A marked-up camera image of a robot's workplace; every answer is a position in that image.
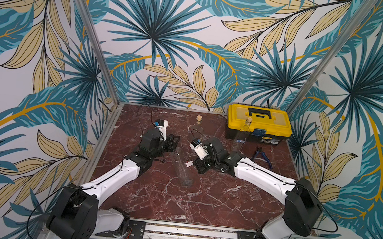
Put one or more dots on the slim glass bottle with cork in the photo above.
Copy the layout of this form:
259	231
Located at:
241	136

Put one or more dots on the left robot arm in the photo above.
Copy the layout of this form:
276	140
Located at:
76	213

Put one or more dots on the glass bottle with black cap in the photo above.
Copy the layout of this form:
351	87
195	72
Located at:
181	168

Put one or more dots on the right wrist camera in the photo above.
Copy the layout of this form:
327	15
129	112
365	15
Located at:
197	146

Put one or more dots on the blue handled pliers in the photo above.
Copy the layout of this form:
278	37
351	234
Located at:
260	153

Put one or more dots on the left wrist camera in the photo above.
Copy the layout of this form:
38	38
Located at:
162	125

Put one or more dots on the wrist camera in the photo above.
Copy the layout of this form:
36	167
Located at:
197	146
162	125

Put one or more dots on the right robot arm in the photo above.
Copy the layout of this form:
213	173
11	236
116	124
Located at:
302	206

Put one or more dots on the glass bottle with cork stopper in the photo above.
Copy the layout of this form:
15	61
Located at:
196	131

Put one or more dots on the yellow and black toolbox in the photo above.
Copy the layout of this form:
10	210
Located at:
268	126

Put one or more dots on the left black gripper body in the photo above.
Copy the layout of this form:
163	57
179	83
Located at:
166	145

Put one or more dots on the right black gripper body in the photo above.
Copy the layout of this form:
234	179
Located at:
202	163

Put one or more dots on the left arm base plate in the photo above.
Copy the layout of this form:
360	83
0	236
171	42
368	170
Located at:
131	229

